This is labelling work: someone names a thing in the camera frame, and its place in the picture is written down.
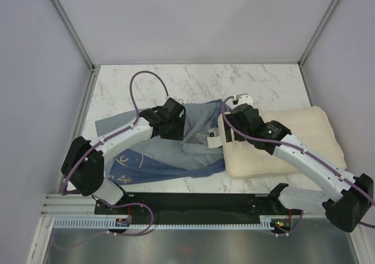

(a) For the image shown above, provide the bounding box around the blue denim pillowcase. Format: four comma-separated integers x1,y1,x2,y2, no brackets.
104,100,225,185

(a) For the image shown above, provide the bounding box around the cream white pillow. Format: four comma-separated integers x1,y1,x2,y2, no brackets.
218,106,346,178

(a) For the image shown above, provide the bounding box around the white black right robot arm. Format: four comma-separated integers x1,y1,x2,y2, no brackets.
221,104,374,232

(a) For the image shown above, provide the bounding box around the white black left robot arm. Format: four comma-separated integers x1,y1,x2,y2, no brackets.
60,98,186,214

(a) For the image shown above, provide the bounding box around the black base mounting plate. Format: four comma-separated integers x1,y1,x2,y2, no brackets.
93,191,304,225

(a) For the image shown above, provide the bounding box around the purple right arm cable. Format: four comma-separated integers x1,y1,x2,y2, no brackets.
220,98,375,238

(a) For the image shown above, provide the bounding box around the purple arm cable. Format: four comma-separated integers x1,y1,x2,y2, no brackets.
220,98,375,238
54,70,172,251

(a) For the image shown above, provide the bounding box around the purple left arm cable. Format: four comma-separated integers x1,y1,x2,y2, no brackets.
54,70,172,251

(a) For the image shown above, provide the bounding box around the white slotted cable duct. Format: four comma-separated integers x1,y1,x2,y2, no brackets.
52,215,294,229

